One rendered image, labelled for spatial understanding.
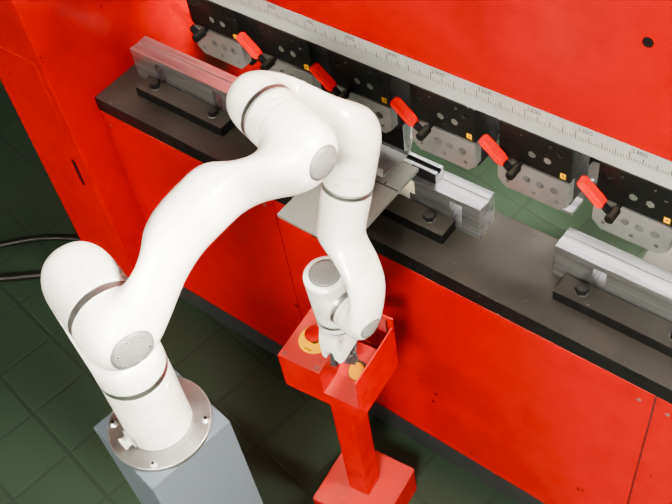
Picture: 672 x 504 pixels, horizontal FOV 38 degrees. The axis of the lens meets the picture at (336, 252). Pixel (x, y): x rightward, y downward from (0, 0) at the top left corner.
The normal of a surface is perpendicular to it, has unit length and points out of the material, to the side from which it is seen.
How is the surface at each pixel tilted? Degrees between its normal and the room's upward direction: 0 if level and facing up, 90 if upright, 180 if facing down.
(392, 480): 0
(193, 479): 90
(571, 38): 90
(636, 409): 90
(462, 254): 0
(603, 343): 0
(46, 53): 90
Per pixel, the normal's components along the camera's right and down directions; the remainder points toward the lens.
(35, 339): -0.11, -0.62
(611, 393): -0.61, 0.66
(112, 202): 0.79, 0.41
